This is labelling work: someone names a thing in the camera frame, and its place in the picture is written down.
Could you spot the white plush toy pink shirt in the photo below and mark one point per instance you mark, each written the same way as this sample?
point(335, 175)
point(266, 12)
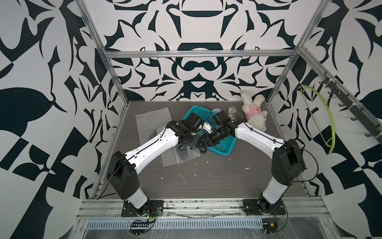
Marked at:
point(255, 116)

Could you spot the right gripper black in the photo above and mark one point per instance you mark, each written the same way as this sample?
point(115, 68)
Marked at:
point(206, 138)

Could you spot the teal plastic basket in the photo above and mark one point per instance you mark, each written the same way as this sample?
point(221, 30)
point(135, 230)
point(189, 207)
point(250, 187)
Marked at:
point(226, 146)

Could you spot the translucent zip bag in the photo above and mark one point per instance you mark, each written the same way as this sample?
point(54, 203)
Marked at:
point(151, 123)
point(179, 154)

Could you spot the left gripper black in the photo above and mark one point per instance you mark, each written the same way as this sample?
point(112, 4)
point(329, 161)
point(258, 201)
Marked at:
point(193, 143)

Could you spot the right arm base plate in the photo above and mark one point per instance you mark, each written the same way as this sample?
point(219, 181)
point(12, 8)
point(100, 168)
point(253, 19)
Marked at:
point(263, 207)

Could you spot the aluminium frame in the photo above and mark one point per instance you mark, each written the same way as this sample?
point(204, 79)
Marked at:
point(172, 51)

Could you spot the green tube hoop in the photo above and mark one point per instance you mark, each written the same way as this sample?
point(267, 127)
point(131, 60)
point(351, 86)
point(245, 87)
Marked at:
point(330, 143)

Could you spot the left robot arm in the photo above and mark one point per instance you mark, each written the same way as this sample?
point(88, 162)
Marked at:
point(124, 168)

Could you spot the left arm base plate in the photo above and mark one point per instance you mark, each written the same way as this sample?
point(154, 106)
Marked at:
point(150, 208)

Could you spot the black hook rail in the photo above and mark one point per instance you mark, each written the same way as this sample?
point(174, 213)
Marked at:
point(349, 102)

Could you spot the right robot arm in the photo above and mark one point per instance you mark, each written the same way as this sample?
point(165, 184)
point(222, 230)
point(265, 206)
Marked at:
point(286, 156)

